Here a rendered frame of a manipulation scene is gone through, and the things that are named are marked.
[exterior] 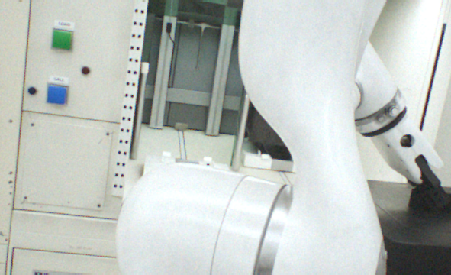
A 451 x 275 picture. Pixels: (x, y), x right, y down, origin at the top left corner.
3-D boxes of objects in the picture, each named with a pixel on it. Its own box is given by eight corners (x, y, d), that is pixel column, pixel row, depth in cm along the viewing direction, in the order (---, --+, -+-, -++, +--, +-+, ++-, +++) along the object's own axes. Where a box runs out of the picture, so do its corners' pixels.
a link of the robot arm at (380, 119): (410, 89, 92) (420, 106, 93) (380, 78, 100) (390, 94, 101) (361, 127, 92) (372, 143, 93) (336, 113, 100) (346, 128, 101)
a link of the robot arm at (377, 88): (381, 118, 90) (406, 76, 96) (330, 40, 86) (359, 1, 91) (333, 128, 97) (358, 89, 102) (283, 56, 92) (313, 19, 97)
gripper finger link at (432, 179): (442, 176, 93) (441, 188, 98) (403, 137, 97) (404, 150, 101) (435, 181, 93) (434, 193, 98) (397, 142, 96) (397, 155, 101)
